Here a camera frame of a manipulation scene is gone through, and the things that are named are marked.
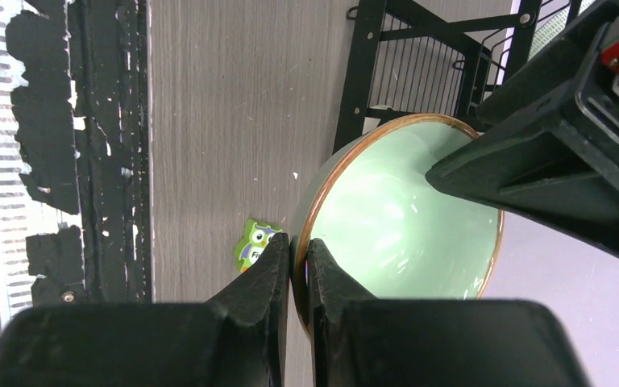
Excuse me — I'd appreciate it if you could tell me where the green owl block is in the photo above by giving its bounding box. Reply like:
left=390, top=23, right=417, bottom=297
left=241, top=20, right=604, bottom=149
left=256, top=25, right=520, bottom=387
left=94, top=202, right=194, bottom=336
left=233, top=218, right=282, bottom=273

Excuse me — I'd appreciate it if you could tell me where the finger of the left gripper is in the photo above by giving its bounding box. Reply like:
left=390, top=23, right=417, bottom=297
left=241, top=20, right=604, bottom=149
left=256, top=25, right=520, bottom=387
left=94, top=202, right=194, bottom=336
left=426, top=41, right=619, bottom=259

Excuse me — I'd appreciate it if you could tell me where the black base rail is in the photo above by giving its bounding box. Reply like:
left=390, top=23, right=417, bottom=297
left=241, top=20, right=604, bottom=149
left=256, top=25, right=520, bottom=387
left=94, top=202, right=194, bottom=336
left=0, top=1, right=152, bottom=325

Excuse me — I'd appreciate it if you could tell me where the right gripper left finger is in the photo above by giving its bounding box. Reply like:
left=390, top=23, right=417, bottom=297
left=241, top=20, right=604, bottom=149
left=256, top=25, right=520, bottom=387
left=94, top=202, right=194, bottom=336
left=0, top=233, right=289, bottom=386

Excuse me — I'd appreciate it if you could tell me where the mint green bowl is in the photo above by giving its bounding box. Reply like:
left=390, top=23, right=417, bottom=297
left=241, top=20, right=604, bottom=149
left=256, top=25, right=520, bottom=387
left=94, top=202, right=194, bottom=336
left=288, top=114, right=504, bottom=330

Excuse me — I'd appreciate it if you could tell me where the black wire dish rack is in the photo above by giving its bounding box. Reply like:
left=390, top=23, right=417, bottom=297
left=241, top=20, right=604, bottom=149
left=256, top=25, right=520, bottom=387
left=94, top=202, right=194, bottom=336
left=333, top=0, right=588, bottom=150

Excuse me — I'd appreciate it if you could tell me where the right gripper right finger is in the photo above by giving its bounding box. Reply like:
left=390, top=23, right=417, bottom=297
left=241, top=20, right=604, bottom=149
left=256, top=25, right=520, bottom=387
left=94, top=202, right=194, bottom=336
left=307, top=239, right=590, bottom=386

